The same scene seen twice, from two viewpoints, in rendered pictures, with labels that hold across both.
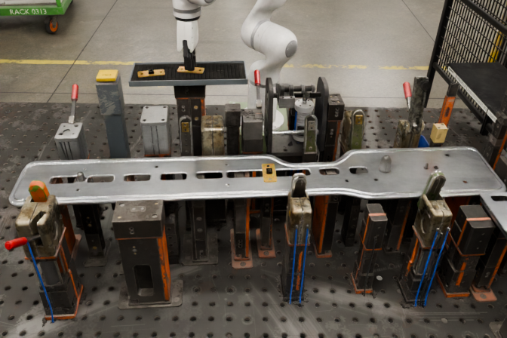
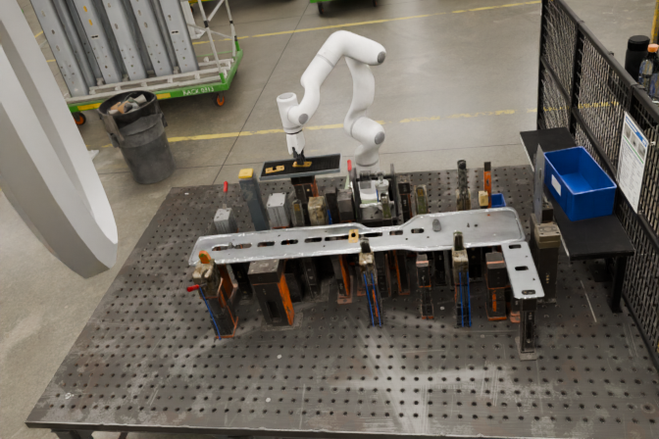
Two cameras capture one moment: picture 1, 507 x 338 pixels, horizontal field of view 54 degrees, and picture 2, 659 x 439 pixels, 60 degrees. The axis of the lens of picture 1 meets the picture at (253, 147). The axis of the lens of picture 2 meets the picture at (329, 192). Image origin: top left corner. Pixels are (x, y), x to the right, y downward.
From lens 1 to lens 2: 1.03 m
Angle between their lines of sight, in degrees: 13
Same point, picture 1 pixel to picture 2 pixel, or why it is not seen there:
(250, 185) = (338, 246)
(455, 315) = (491, 332)
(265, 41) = (360, 133)
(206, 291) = (318, 319)
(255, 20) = (352, 118)
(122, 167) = (257, 237)
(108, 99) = (247, 189)
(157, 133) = (278, 213)
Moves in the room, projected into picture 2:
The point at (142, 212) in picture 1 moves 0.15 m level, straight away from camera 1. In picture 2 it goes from (266, 267) to (264, 243)
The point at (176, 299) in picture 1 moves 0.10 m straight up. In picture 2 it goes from (297, 324) to (292, 309)
